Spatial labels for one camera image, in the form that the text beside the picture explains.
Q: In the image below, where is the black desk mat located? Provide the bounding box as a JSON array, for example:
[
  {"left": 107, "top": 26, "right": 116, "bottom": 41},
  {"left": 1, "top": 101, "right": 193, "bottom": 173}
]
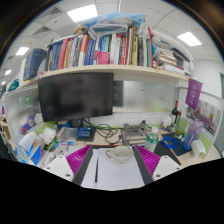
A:
[{"left": 153, "top": 133, "right": 193, "bottom": 166}]

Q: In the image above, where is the purple hanging pennant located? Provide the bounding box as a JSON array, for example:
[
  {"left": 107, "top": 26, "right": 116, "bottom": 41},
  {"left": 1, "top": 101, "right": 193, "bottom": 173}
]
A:
[{"left": 184, "top": 78, "right": 203, "bottom": 111}]

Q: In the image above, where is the white wall socket row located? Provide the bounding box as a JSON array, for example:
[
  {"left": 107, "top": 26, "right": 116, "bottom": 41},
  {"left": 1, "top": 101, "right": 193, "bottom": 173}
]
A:
[{"left": 126, "top": 114, "right": 163, "bottom": 126}]

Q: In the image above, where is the white round container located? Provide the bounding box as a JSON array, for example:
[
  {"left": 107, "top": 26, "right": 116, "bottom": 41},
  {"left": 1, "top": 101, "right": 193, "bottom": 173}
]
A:
[{"left": 162, "top": 115, "right": 173, "bottom": 129}]

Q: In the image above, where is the black computer monitor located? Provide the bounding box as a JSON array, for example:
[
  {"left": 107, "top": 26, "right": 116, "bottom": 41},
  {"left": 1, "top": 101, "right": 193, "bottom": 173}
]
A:
[{"left": 37, "top": 72, "right": 115, "bottom": 129}]

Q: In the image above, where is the clear plastic box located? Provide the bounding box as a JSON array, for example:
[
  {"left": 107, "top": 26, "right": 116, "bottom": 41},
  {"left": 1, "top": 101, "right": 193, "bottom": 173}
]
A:
[{"left": 58, "top": 127, "right": 78, "bottom": 141}]

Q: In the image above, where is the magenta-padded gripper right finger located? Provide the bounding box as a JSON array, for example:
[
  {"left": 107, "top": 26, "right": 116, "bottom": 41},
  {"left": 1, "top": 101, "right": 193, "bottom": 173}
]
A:
[{"left": 132, "top": 144, "right": 184, "bottom": 186}]

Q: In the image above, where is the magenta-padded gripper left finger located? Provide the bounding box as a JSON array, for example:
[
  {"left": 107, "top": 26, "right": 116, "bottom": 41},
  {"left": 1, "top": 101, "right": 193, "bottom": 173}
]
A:
[{"left": 43, "top": 144, "right": 96, "bottom": 188}]

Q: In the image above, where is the dark wine bottle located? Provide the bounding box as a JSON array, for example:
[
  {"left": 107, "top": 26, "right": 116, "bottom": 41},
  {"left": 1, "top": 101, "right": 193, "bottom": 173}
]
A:
[{"left": 171, "top": 100, "right": 179, "bottom": 126}]

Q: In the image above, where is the white tissue pile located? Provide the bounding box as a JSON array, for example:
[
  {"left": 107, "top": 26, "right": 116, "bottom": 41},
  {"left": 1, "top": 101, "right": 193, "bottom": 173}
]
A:
[{"left": 41, "top": 127, "right": 58, "bottom": 145}]

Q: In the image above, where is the small blue box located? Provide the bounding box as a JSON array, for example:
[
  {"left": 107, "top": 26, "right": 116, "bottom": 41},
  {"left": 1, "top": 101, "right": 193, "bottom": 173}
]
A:
[{"left": 77, "top": 126, "right": 94, "bottom": 141}]

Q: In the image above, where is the blue tissue box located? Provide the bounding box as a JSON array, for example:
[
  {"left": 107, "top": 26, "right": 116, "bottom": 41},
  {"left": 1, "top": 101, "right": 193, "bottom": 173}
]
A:
[{"left": 18, "top": 131, "right": 44, "bottom": 165}]

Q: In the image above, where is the white ceramic cup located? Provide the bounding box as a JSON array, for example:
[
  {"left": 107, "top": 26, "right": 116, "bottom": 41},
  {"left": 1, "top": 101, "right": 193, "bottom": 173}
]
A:
[{"left": 105, "top": 145, "right": 134, "bottom": 166}]

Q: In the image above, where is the coiled blue cable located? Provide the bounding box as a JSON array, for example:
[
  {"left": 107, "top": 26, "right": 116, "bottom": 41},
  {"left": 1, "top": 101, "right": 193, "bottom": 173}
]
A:
[{"left": 161, "top": 135, "right": 183, "bottom": 150}]

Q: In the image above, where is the white shelf unit with books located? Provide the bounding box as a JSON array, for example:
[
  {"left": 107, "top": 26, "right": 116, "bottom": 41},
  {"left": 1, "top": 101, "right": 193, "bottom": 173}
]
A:
[{"left": 18, "top": 12, "right": 196, "bottom": 84}]

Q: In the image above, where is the black cable tangle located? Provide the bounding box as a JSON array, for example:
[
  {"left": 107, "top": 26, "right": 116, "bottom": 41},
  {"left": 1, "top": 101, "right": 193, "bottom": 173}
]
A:
[{"left": 83, "top": 118, "right": 123, "bottom": 146}]

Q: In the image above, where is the white tissue pack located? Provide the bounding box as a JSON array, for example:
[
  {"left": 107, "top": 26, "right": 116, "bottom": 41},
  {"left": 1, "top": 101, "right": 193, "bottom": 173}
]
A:
[{"left": 190, "top": 139, "right": 207, "bottom": 158}]

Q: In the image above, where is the blank white paper sheet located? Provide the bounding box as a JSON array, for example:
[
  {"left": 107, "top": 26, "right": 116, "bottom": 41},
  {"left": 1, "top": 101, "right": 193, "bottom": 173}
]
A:
[{"left": 96, "top": 146, "right": 146, "bottom": 192}]

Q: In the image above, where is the translucent purple water bottle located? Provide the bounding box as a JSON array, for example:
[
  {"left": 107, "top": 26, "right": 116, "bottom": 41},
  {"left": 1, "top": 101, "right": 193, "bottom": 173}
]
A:
[{"left": 182, "top": 119, "right": 204, "bottom": 151}]

